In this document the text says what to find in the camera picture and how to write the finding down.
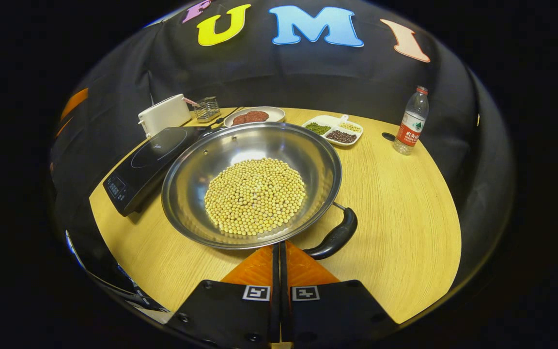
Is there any black backdrop cloth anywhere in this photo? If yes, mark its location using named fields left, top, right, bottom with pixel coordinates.
left=49, top=0, right=517, bottom=291

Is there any heap of red beans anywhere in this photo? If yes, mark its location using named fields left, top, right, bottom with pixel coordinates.
left=326, top=130, right=357, bottom=144

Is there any clear plastic water bottle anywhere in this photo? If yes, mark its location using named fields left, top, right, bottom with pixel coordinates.
left=393, top=86, right=430, bottom=156

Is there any black power cable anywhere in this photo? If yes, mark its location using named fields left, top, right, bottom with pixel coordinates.
left=201, top=108, right=243, bottom=132

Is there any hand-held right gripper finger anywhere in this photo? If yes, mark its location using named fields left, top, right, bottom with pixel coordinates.
left=165, top=242, right=280, bottom=347
left=280, top=241, right=401, bottom=346

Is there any white round plate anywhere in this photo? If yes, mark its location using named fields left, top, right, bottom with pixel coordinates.
left=224, top=106, right=286, bottom=128

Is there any white toaster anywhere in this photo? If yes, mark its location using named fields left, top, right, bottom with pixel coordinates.
left=138, top=94, right=192, bottom=139

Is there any steel pot with black handle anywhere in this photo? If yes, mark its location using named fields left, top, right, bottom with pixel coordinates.
left=161, top=121, right=358, bottom=261

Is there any white divided dish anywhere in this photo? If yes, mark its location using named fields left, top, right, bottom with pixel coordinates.
left=301, top=114, right=364, bottom=147

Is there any metal wire utensil holder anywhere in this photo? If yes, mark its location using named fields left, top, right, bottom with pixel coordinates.
left=194, top=96, right=221, bottom=123

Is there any pile of soybeans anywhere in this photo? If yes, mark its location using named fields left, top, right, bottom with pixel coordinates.
left=204, top=157, right=307, bottom=237

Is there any black induction cooktop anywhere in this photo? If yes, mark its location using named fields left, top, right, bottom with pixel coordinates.
left=103, top=126, right=212, bottom=217

